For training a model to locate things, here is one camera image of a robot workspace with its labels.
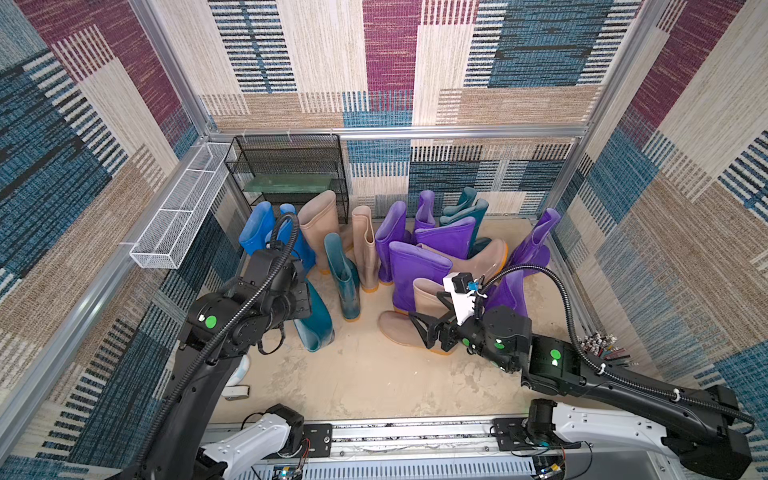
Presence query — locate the red pencil cup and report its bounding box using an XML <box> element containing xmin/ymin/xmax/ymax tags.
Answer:
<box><xmin>577</xmin><ymin>332</ymin><xmax>631</xmax><ymax>362</ymax></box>

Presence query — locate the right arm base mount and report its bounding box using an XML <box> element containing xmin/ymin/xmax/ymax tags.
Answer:
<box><xmin>489</xmin><ymin>399</ymin><xmax>580</xmax><ymax>452</ymax></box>

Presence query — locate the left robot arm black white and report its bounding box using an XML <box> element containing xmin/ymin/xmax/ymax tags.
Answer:
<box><xmin>116</xmin><ymin>212</ymin><xmax>311</xmax><ymax>479</ymax></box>

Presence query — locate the beige tall rain boot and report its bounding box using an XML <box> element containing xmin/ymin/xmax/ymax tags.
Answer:
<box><xmin>297</xmin><ymin>190</ymin><xmax>353</xmax><ymax>274</ymax></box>

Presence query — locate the purple short rain boot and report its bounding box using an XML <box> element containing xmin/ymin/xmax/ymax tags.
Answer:
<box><xmin>389</xmin><ymin>242</ymin><xmax>453</xmax><ymax>312</ymax></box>

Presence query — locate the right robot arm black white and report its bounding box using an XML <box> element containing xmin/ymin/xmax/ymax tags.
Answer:
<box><xmin>409</xmin><ymin>265</ymin><xmax>755</xmax><ymax>479</ymax></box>

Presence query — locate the white round alarm clock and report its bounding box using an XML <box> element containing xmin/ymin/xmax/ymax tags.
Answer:
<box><xmin>226</xmin><ymin>355</ymin><xmax>250</xmax><ymax>387</ymax></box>

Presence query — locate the purple short boot rear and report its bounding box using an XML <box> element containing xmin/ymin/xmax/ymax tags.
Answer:
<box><xmin>413</xmin><ymin>217</ymin><xmax>476</xmax><ymax>259</ymax></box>

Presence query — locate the large teal rain boot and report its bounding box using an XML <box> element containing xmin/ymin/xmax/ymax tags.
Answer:
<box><xmin>294</xmin><ymin>281</ymin><xmax>335</xmax><ymax>353</ymax></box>

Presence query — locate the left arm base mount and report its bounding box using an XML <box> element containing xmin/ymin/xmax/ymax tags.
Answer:
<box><xmin>266</xmin><ymin>404</ymin><xmax>333</xmax><ymax>459</ymax></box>

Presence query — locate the purple boot near right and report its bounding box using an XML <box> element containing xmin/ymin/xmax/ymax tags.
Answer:
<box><xmin>485</xmin><ymin>271</ymin><xmax>528</xmax><ymax>317</ymax></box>

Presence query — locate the purple tall rain boot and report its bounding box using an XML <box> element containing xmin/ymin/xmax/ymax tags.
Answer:
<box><xmin>375</xmin><ymin>200</ymin><xmax>407</xmax><ymax>284</ymax></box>

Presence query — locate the purple boot far right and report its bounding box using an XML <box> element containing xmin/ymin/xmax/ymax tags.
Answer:
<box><xmin>506</xmin><ymin>208</ymin><xmax>561</xmax><ymax>267</ymax></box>

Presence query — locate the white wire mesh basket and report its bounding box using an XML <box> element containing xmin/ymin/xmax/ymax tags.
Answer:
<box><xmin>130</xmin><ymin>143</ymin><xmax>230</xmax><ymax>270</ymax></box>

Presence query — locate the beige short rain boot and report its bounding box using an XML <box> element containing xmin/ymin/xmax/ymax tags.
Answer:
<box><xmin>377</xmin><ymin>278</ymin><xmax>448</xmax><ymax>348</ymax></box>

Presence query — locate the blue rain boot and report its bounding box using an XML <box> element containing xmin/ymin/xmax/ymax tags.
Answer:
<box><xmin>277</xmin><ymin>203</ymin><xmax>316</xmax><ymax>272</ymax></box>
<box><xmin>238</xmin><ymin>201</ymin><xmax>276</xmax><ymax>256</ymax></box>

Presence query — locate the small white grey box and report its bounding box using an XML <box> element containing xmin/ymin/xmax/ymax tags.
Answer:
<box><xmin>221</xmin><ymin>385</ymin><xmax>250</xmax><ymax>401</ymax></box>

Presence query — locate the teal boot at back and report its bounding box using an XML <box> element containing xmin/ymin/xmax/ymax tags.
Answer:
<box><xmin>442</xmin><ymin>186</ymin><xmax>477</xmax><ymax>216</ymax></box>

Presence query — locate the purple boot at back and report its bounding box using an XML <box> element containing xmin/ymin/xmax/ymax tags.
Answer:
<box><xmin>414</xmin><ymin>190</ymin><xmax>437</xmax><ymax>230</ymax></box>

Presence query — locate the slim teal rain boot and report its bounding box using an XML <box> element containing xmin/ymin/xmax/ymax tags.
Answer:
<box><xmin>324</xmin><ymin>232</ymin><xmax>361</xmax><ymax>322</ymax></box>

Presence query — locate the beige boot lying behind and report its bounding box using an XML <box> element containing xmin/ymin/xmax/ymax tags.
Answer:
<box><xmin>418</xmin><ymin>239</ymin><xmax>509</xmax><ymax>280</ymax></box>

